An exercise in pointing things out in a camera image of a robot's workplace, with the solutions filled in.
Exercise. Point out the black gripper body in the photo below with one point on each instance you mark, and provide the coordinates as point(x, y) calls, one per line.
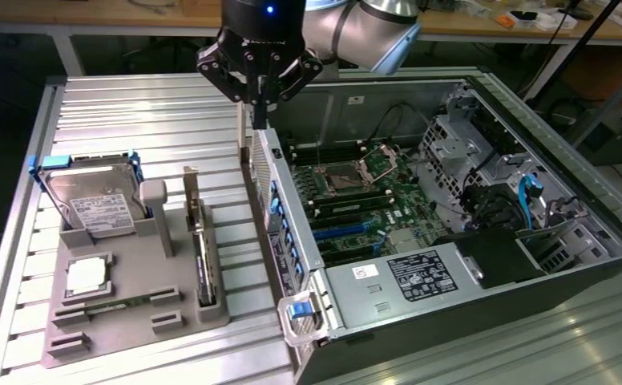
point(262, 32)

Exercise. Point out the graphics card with metal bracket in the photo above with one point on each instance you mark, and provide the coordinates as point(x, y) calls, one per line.
point(206, 272)

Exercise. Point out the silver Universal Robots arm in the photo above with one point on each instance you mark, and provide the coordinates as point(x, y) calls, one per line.
point(364, 36)

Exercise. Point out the black office chair base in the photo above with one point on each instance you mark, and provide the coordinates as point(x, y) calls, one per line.
point(172, 48)

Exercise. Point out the thin locking lever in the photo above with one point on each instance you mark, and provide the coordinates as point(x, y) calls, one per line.
point(318, 152)

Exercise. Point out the CPU socket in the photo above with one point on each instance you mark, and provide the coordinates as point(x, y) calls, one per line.
point(342, 178)

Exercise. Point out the metal socket cover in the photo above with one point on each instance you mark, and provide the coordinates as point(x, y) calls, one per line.
point(396, 158)

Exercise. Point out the blue slot clip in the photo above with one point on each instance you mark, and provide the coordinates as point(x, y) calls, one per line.
point(284, 227)
point(277, 207)
point(276, 189)

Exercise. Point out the dark RAM stick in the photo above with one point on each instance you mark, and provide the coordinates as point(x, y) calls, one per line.
point(353, 202)

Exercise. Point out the grey metal disk bay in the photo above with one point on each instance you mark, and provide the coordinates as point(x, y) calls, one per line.
point(450, 152)

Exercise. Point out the green motherboard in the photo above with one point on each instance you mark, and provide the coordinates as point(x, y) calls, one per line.
point(401, 200)

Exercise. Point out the hard disk in blue carrier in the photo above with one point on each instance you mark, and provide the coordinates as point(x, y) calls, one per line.
point(97, 200)

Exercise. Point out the blue expansion slot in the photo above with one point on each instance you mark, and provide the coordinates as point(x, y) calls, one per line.
point(342, 232)

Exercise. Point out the silver chipset heatsink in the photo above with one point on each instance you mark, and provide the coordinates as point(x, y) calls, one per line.
point(404, 241)

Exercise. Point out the white box with orange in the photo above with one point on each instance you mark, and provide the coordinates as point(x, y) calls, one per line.
point(552, 22)

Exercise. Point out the black tripod pole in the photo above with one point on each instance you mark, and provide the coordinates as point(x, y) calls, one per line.
point(573, 49)

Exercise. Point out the silver CPU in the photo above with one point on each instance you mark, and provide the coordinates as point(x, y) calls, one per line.
point(88, 276)

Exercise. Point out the grey power supply unit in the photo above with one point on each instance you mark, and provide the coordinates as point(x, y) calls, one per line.
point(364, 297)

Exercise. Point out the blue release latch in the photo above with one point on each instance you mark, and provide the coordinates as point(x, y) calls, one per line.
point(297, 311)

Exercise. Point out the green RAM stick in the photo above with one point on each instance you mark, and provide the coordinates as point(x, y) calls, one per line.
point(118, 305)

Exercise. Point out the grey parts rack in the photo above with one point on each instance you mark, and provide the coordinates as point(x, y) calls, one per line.
point(145, 321)

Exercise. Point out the dark grey floor cabinet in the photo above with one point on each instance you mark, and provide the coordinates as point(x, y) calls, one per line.
point(621, 144)

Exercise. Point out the black open PC case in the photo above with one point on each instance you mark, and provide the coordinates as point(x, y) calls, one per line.
point(396, 353)

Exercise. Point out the wooden desk white frame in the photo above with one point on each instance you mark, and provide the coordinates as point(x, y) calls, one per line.
point(102, 18)

